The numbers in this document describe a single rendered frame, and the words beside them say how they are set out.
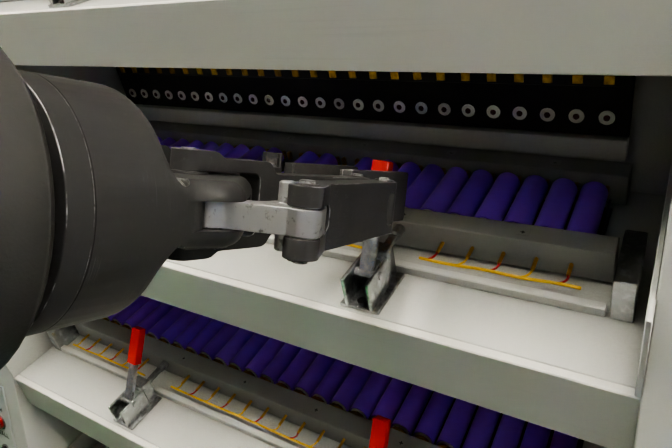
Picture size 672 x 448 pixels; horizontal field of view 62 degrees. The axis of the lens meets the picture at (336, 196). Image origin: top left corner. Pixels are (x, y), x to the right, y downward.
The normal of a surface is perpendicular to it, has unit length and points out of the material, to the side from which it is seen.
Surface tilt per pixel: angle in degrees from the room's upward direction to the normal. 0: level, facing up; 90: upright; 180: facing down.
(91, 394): 16
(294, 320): 107
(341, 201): 91
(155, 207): 85
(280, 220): 78
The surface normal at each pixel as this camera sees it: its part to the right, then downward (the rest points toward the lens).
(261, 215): -0.10, 0.07
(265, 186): 0.77, 0.13
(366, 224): 0.90, 0.13
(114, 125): 0.72, -0.54
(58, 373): -0.17, -0.85
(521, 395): -0.50, 0.51
